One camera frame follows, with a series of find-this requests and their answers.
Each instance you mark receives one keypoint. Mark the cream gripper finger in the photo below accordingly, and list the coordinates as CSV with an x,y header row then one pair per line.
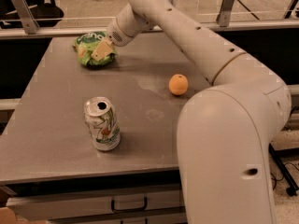
x,y
103,49

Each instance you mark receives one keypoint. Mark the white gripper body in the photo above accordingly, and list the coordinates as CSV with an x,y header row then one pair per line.
x,y
120,37

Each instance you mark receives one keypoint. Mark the green rice chip bag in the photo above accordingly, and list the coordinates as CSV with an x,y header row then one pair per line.
x,y
86,44

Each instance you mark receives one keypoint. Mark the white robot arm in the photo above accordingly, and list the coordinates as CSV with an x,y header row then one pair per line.
x,y
224,131

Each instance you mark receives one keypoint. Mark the white soda can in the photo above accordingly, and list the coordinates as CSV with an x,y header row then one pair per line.
x,y
101,120

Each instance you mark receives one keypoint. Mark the black office chair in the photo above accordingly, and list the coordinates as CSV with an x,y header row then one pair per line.
x,y
45,12

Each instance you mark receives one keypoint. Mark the orange fruit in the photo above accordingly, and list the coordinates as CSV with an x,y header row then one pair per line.
x,y
178,84

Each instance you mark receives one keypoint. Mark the black stand leg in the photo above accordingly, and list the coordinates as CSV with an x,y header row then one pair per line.
x,y
293,188

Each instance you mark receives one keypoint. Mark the left metal railing bracket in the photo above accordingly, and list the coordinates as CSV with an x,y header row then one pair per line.
x,y
28,21

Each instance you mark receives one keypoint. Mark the metal railing bracket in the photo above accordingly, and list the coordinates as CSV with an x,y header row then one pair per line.
x,y
28,21
224,15

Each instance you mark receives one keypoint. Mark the right metal railing bracket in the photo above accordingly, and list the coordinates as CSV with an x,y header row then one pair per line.
x,y
224,15

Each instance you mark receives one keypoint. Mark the grey drawer with black handle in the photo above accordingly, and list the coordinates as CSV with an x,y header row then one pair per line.
x,y
93,203

